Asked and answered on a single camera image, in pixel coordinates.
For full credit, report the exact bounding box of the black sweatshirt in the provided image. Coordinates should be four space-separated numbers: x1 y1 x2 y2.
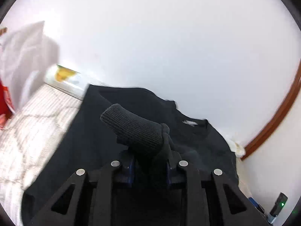
21 85 238 225

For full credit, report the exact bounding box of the black device green light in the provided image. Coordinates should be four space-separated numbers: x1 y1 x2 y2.
267 192 288 224

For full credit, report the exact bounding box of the striped quilted mattress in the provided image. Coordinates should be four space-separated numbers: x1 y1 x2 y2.
0 84 81 225

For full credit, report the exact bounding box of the red paper shopping bag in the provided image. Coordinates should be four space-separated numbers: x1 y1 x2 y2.
0 82 15 129

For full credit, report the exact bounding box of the rolled white paper poster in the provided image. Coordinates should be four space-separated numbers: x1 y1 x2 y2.
44 64 89 100

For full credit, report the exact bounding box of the white Miniso plastic bag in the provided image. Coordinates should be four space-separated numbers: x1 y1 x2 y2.
1 21 59 113

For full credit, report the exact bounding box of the brown wooden door frame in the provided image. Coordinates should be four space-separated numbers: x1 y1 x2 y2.
242 63 301 160

